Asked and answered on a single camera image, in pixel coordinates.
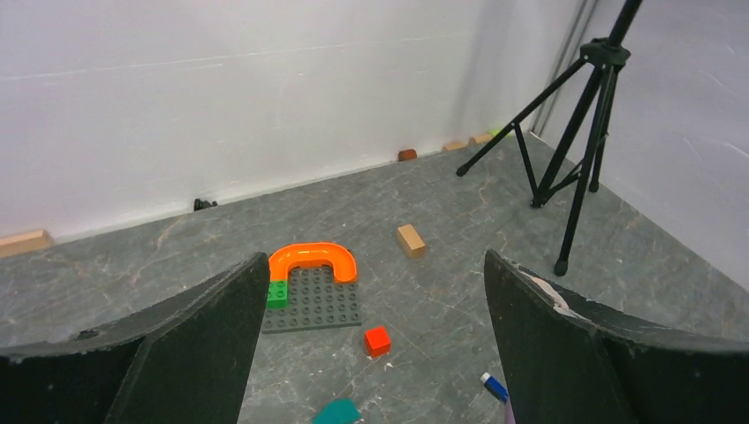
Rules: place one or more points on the green lego brick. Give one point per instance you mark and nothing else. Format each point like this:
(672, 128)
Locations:
(278, 294)

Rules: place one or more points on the red cube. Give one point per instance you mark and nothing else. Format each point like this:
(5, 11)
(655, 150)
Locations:
(377, 341)

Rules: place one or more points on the orange arch block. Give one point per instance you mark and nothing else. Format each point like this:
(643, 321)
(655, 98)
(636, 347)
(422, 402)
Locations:
(314, 254)

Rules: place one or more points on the wooden block on table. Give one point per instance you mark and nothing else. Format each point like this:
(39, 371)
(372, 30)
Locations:
(411, 241)

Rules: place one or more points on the teal cube near pen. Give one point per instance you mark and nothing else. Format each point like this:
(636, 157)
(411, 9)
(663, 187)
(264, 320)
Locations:
(339, 411)

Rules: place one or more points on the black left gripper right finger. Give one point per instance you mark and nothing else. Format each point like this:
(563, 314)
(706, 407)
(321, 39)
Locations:
(570, 359)

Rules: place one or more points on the black tripod stand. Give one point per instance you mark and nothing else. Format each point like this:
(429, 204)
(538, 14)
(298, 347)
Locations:
(608, 57)

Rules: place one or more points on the small black object back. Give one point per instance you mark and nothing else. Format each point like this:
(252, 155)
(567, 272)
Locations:
(199, 204)

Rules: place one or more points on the brown block back wall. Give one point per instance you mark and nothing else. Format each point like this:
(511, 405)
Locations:
(407, 155)

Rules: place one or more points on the wooden block back wall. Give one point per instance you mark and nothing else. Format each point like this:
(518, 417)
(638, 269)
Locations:
(25, 243)

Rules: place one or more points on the grey lego baseplate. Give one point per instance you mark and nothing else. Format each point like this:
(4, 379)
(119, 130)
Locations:
(315, 302)

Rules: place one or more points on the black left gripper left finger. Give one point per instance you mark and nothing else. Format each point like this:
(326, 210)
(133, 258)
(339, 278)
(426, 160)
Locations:
(185, 359)

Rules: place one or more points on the wooden block back right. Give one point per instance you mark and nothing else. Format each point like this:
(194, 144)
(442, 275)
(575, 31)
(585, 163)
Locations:
(475, 140)

